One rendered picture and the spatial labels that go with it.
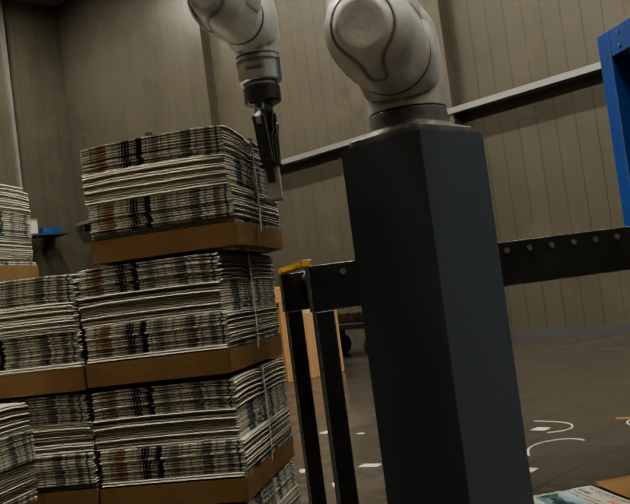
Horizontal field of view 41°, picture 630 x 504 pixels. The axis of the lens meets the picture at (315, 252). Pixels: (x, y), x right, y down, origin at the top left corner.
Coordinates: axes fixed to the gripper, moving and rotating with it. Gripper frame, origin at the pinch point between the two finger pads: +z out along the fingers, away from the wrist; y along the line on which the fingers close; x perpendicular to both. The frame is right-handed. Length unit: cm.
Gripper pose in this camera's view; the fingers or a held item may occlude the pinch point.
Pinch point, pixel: (273, 183)
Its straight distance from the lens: 170.0
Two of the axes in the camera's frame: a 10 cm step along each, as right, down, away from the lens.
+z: 1.3, 9.9, -0.5
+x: 9.7, -1.4, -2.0
